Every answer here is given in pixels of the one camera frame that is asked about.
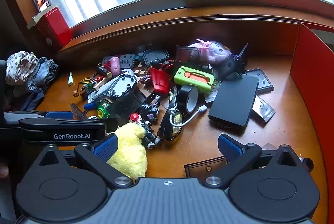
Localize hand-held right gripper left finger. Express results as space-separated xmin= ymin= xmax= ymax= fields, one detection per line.
xmin=31 ymin=134 xmax=134 ymax=190

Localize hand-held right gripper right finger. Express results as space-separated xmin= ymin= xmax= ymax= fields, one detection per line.
xmin=205 ymin=134 xmax=307 ymax=190

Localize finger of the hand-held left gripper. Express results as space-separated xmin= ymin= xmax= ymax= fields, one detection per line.
xmin=32 ymin=110 xmax=75 ymax=120
xmin=104 ymin=117 xmax=119 ymax=136

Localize large red cardboard box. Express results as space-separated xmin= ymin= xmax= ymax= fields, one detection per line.
xmin=290 ymin=22 xmax=334 ymax=159

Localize green spinning top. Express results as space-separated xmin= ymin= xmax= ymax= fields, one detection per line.
xmin=96 ymin=102 xmax=113 ymax=118

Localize yellow plush toy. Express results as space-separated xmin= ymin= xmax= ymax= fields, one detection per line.
xmin=106 ymin=122 xmax=148 ymax=183

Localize black plastic box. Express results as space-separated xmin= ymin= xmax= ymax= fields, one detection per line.
xmin=108 ymin=88 xmax=149 ymax=126

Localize gold gear charm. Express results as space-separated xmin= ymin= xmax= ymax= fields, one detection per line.
xmin=72 ymin=78 xmax=94 ymax=99

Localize black white robot figure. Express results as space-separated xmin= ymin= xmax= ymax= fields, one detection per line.
xmin=139 ymin=121 xmax=163 ymax=150

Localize dark toy figure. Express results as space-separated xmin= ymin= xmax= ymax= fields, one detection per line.
xmin=139 ymin=102 xmax=161 ymax=122

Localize black power bank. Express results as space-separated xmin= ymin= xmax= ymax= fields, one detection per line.
xmin=208 ymin=73 xmax=259 ymax=131

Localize silver foil packet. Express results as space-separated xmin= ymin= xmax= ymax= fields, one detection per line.
xmin=250 ymin=95 xmax=276 ymax=123

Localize white paper packet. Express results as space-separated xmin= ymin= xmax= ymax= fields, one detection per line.
xmin=205 ymin=83 xmax=222 ymax=103

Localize black marker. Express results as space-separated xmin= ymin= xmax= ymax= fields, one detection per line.
xmin=96 ymin=65 xmax=113 ymax=77

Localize black glasses yellow lenses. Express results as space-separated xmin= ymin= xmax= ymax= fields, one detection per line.
xmin=158 ymin=84 xmax=184 ymax=142

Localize pink toy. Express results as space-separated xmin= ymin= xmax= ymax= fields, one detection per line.
xmin=110 ymin=56 xmax=121 ymax=77

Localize black tape roll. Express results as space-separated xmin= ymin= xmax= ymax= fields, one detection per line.
xmin=177 ymin=84 xmax=199 ymax=115

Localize red plastic piece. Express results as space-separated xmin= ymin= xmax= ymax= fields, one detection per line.
xmin=149 ymin=67 xmax=173 ymax=95

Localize grey plate with holes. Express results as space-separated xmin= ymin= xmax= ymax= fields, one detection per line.
xmin=119 ymin=54 xmax=135 ymax=69

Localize black square plate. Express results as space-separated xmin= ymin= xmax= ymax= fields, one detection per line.
xmin=245 ymin=69 xmax=274 ymax=95
xmin=142 ymin=48 xmax=171 ymax=65

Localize green orange case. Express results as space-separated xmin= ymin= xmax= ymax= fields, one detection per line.
xmin=173 ymin=66 xmax=216 ymax=95

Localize small red box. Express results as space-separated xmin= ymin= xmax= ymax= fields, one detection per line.
xmin=27 ymin=5 xmax=73 ymax=51

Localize purple plush toy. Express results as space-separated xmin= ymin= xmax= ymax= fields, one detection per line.
xmin=188 ymin=38 xmax=233 ymax=68

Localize dark grey plastic bracket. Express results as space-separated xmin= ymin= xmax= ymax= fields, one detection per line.
xmin=69 ymin=102 xmax=88 ymax=120

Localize white cable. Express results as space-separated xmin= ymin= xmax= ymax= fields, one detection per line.
xmin=168 ymin=104 xmax=208 ymax=127

